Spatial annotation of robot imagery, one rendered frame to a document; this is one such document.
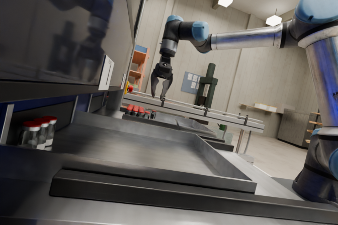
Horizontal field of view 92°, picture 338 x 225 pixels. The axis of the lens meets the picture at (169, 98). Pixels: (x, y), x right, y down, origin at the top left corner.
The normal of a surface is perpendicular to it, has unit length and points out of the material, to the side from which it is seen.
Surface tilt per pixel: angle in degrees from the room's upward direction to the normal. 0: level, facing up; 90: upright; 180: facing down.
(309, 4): 83
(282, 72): 90
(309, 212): 90
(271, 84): 90
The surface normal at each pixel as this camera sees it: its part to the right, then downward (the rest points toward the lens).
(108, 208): 0.23, -0.97
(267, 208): 0.18, 0.06
